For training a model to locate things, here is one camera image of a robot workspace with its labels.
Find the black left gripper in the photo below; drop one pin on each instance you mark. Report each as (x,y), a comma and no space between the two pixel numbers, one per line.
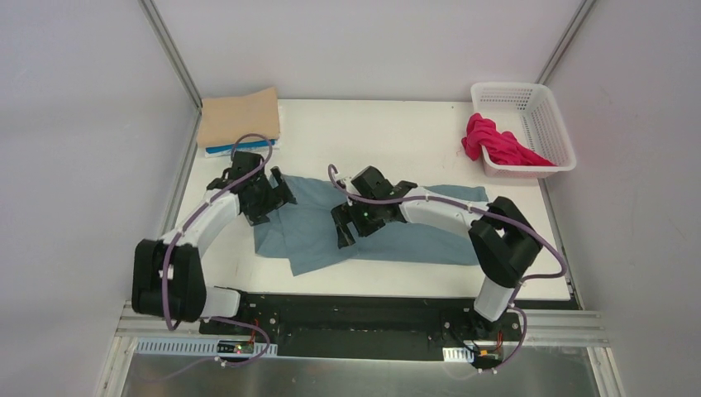
(268,193)

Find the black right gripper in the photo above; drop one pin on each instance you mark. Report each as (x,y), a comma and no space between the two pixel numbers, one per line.
(350,220)

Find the grey-blue t shirt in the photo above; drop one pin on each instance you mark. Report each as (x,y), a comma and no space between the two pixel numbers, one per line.
(305,234)

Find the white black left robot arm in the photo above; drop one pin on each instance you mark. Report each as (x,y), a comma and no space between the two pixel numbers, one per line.
(168,277)

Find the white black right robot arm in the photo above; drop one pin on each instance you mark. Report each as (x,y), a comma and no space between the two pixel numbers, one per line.
(503,241)

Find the folded blue white t shirt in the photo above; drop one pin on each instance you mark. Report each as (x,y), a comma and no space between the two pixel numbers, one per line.
(259,147)

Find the folded tan t shirt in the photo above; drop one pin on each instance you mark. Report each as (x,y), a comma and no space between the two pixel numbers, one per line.
(226,119)

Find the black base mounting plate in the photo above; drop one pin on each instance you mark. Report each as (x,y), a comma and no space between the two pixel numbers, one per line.
(371,328)

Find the pink red t shirt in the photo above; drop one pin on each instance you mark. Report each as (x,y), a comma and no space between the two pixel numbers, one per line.
(502,148)

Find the left controller circuit board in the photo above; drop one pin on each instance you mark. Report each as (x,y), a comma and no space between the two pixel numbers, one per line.
(235,348)

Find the controller circuit board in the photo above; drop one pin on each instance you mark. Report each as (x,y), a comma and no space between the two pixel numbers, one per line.
(235,348)
(494,355)

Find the right controller circuit board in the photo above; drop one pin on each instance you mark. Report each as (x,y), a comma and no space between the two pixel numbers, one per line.
(494,355)

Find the white plastic laundry basket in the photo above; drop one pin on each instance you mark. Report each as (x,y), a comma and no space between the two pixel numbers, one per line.
(530,112)

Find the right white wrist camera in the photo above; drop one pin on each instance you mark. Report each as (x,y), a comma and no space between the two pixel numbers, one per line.
(344,178)

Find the aluminium front rail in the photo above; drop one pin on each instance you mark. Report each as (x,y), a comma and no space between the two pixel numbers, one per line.
(567,328)

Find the left aluminium frame post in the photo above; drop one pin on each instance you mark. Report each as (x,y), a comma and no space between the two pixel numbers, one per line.
(158,25)

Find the aluminium frame post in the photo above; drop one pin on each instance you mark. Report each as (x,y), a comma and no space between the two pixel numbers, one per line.
(158,25)
(579,18)

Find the right aluminium frame post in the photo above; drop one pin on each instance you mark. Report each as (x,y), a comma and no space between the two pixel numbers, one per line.
(579,18)

